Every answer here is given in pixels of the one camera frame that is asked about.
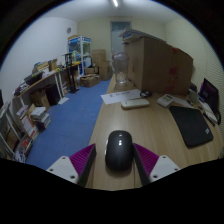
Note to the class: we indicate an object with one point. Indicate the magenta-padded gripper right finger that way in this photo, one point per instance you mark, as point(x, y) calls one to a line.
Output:
point(150, 164)

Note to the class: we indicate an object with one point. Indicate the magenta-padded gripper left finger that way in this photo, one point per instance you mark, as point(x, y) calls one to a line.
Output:
point(76, 164)

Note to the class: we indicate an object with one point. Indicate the black computer mouse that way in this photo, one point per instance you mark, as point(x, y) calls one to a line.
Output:
point(119, 150)

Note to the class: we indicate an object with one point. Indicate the black mouse pad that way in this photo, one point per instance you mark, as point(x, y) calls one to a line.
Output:
point(191, 126)

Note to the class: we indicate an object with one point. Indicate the stack of books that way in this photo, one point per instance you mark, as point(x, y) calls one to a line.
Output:
point(40, 117)

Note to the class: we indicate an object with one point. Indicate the white shelf unit with books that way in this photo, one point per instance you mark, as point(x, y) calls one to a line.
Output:
point(16, 133)

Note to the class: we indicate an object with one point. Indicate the black metal stand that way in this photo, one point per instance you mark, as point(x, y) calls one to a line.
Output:
point(71, 71)

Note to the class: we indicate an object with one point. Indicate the large cardboard box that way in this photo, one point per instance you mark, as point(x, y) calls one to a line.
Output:
point(156, 66)

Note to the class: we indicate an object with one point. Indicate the clear plastic jar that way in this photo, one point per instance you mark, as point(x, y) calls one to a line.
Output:
point(120, 66)

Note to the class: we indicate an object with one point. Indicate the stacked cardboard boxes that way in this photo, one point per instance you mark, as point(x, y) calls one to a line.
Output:
point(100, 63)

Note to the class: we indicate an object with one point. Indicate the blue and white cabinet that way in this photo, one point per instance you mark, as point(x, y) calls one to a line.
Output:
point(81, 50)

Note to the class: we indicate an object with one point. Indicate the grey door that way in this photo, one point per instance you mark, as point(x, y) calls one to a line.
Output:
point(120, 36)

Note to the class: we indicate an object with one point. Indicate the ceiling tube light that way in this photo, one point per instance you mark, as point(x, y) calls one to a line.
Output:
point(115, 3)

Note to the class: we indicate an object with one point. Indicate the cluttered long wall desk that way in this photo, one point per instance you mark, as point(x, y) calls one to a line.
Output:
point(40, 80)

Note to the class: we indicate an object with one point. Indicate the round wall clock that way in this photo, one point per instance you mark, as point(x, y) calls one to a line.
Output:
point(68, 30)

